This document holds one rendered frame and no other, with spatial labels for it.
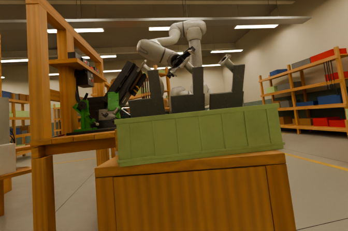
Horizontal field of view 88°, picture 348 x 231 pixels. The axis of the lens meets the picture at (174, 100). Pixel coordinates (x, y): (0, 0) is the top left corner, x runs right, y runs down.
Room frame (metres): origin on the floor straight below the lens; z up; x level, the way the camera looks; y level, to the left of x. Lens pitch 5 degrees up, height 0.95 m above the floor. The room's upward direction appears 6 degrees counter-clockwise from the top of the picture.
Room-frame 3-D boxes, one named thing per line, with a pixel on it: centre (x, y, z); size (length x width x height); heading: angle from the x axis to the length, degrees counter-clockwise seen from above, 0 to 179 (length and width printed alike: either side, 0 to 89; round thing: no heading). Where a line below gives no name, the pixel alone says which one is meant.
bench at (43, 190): (1.99, 0.71, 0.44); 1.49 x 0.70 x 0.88; 5
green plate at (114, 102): (1.92, 0.64, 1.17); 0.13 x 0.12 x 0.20; 5
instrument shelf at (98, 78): (1.96, 0.97, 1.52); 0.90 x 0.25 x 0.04; 5
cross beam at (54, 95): (1.95, 1.08, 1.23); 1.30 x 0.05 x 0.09; 5
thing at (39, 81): (1.96, 1.01, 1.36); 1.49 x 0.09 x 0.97; 5
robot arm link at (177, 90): (1.61, -0.04, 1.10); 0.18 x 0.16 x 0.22; 84
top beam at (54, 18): (1.96, 1.01, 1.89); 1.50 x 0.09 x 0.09; 5
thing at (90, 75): (1.86, 0.91, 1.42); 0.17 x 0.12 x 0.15; 5
